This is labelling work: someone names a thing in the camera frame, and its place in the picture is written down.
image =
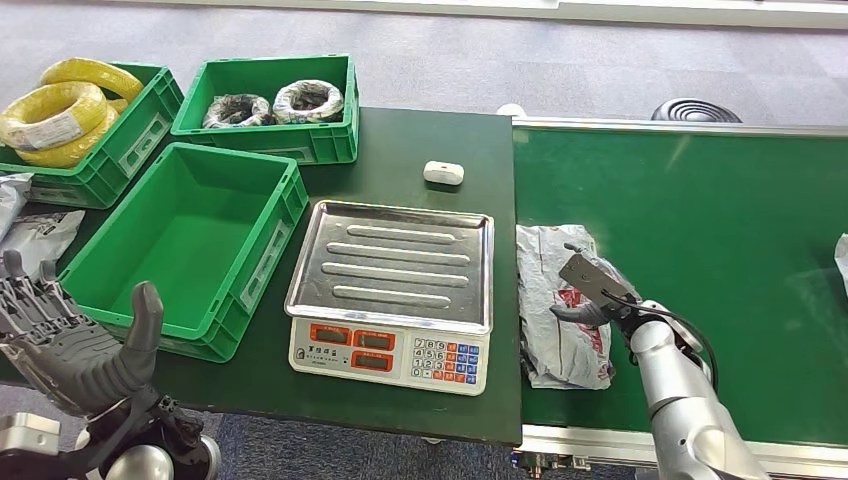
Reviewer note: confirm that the large grey poly mailer package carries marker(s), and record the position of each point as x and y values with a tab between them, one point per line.
842	255

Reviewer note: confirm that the white round object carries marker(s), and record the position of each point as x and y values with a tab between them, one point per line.
510	110

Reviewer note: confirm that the green conveyor belt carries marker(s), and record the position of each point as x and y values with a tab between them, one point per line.
729	232

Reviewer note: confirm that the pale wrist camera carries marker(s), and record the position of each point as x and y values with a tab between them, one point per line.
26	434
593	279

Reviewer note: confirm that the empty green plastic crate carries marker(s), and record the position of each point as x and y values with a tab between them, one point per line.
199	218

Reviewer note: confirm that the small grey mailer bag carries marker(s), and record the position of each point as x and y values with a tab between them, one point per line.
12	199

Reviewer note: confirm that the green crate with black coils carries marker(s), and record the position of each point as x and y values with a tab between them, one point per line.
265	142

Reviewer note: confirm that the black ribbed round object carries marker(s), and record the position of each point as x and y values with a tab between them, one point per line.
696	112

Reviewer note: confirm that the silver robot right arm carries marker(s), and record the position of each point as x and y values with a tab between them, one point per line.
676	397

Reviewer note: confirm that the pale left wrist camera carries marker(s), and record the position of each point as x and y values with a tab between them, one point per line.
26	434

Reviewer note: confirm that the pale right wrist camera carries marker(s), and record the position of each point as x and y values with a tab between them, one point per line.
593	279

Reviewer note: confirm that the small white plastic device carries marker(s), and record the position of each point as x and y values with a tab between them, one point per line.
442	173

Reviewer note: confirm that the grey mailer bag black print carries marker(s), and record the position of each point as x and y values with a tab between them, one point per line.
36	238

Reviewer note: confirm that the green crate with yellow coils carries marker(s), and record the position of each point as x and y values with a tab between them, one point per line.
129	144

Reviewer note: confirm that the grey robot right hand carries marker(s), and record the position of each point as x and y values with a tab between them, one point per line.
583	315

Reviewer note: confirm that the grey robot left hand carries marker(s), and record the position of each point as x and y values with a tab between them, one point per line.
73	364

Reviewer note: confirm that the electronic scale with steel tray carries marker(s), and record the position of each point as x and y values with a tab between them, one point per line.
391	272

